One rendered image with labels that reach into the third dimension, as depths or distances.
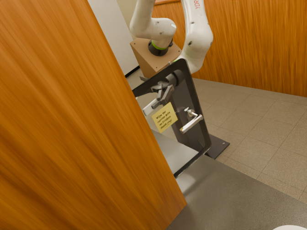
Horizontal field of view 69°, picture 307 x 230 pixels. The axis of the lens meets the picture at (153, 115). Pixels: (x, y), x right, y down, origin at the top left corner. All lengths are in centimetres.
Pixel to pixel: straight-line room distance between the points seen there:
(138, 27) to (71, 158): 108
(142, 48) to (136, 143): 116
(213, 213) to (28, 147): 60
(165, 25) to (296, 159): 146
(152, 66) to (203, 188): 99
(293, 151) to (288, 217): 143
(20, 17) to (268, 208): 79
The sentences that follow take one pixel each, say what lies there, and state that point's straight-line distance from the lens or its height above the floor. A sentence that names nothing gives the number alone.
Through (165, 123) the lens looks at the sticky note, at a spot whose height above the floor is 123.
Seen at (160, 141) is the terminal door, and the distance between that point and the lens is 73.
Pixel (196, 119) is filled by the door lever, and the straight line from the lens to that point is 72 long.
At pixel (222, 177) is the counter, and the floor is 94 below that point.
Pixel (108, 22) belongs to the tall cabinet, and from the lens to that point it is 412.
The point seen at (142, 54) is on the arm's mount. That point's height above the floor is 113.
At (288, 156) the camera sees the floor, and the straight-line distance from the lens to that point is 217.
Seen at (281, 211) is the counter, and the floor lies 94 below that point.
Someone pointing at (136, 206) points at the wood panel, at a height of 113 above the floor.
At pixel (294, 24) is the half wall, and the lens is 240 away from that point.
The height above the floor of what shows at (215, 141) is 2.
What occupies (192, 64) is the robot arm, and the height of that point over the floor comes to 124.
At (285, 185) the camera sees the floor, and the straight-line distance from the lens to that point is 200.
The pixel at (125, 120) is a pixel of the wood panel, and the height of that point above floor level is 138.
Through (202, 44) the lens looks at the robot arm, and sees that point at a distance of 90.
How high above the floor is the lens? 166
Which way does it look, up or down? 34 degrees down
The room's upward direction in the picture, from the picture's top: 25 degrees counter-clockwise
